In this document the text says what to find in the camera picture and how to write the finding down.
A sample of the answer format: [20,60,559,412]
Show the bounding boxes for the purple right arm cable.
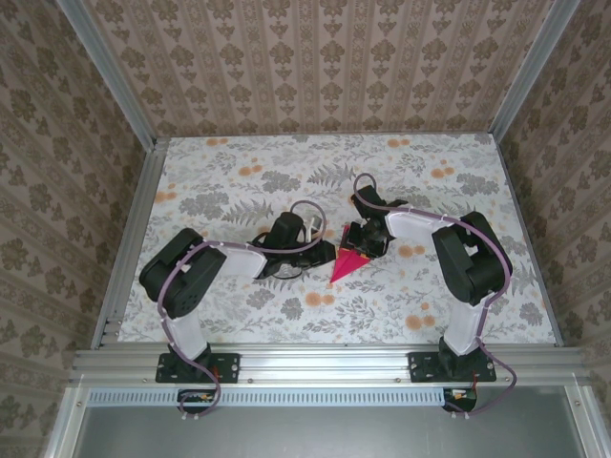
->
[351,171,519,421]

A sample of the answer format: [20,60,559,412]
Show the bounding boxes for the floral table cover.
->
[116,135,558,345]

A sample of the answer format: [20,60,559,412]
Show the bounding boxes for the black connector board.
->
[177,388,219,416]
[441,386,478,414]

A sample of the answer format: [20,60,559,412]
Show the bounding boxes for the grey slotted cable duct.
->
[88,386,478,406]

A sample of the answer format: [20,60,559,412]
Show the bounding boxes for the aluminium side rail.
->
[90,136,168,350]

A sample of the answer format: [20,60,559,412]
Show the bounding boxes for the aluminium corner post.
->
[55,0,158,152]
[487,0,587,139]

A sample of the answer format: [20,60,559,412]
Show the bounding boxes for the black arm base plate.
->
[409,351,497,385]
[156,351,241,385]

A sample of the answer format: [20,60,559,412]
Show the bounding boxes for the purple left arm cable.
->
[159,198,327,424]

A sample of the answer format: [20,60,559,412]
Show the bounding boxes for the aluminium cross rail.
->
[69,346,591,385]

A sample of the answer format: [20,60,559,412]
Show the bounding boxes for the pink paper sheet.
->
[327,227,369,286]

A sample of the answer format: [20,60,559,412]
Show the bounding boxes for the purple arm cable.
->
[351,171,519,421]
[159,198,327,424]

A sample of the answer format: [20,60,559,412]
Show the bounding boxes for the grey metal panel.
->
[75,405,581,458]

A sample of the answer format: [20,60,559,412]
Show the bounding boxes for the aluminium lower frame bar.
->
[562,385,605,458]
[42,385,90,458]

